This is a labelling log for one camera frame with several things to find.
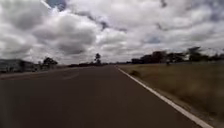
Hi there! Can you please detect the dry grass verge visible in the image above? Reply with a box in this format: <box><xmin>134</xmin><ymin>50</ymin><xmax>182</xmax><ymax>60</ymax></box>
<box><xmin>118</xmin><ymin>61</ymin><xmax>224</xmax><ymax>128</ymax></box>

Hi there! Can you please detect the row of dark trees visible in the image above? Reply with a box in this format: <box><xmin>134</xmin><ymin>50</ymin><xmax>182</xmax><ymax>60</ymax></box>
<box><xmin>130</xmin><ymin>46</ymin><xmax>224</xmax><ymax>65</ymax></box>

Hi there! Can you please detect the lone tree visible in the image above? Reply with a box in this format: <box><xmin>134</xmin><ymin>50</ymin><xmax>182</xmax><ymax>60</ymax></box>
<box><xmin>93</xmin><ymin>52</ymin><xmax>102</xmax><ymax>66</ymax></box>

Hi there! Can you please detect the low pale building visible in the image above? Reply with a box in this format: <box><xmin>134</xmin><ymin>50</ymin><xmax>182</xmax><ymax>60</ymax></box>
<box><xmin>0</xmin><ymin>58</ymin><xmax>42</xmax><ymax>74</ymax></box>

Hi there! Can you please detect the dark asphalt road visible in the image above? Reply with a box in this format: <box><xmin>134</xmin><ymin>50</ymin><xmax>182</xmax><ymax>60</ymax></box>
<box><xmin>0</xmin><ymin>64</ymin><xmax>203</xmax><ymax>128</ymax></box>

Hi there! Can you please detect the tree beside building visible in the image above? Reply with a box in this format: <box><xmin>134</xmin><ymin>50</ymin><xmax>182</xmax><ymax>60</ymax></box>
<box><xmin>41</xmin><ymin>56</ymin><xmax>59</xmax><ymax>70</ymax></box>

